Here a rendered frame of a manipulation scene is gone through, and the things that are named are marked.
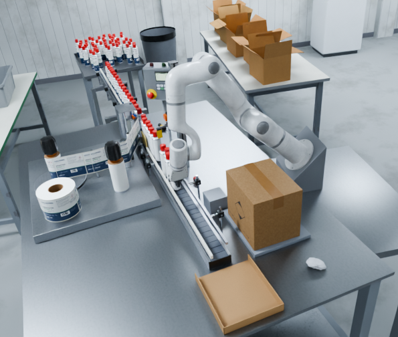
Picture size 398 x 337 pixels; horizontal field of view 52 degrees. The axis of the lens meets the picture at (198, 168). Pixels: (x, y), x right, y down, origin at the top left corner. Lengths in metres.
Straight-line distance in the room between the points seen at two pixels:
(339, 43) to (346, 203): 4.95
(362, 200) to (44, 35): 5.61
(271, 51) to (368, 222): 2.01
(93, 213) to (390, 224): 1.49
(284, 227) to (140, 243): 0.70
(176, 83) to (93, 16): 4.98
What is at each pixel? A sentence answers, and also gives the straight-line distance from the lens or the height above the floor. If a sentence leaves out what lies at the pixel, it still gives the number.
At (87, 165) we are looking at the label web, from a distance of 2.47.
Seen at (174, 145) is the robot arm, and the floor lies 1.24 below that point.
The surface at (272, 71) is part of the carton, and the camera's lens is 3.80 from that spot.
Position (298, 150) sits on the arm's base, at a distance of 2.22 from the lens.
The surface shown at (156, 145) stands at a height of 1.00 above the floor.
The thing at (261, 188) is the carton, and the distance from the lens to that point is 1.83.
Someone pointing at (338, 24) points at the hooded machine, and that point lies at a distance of 6.90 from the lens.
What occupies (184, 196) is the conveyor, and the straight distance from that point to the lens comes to 2.21.
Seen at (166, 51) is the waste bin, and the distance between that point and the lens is 6.24.
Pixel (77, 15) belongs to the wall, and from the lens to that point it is 6.79.
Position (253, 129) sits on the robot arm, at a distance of 1.99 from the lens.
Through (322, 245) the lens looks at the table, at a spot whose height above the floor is 0.83.
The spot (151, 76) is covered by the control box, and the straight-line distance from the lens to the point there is 2.31.
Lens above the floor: 2.20
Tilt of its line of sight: 33 degrees down
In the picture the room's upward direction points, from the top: 6 degrees counter-clockwise
